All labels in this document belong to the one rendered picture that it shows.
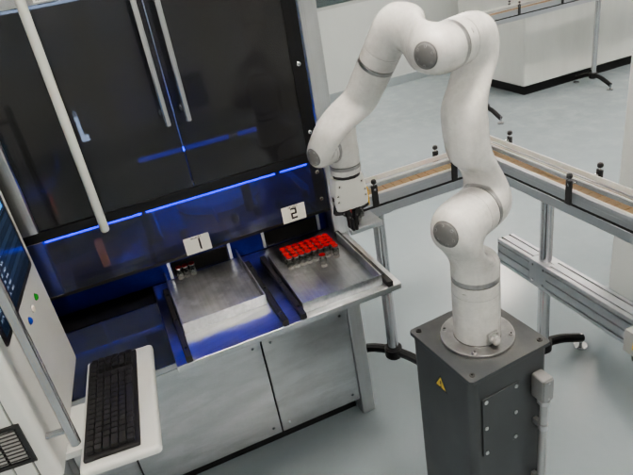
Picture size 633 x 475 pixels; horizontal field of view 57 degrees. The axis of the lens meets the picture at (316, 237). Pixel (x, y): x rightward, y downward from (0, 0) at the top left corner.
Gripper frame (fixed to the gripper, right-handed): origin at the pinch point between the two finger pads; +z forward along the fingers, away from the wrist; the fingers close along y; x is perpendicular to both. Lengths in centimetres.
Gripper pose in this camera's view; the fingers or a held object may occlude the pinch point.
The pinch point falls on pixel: (352, 222)
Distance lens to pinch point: 167.5
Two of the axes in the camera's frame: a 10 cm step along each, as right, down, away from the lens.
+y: -9.1, 3.1, -2.7
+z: 1.5, 8.7, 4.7
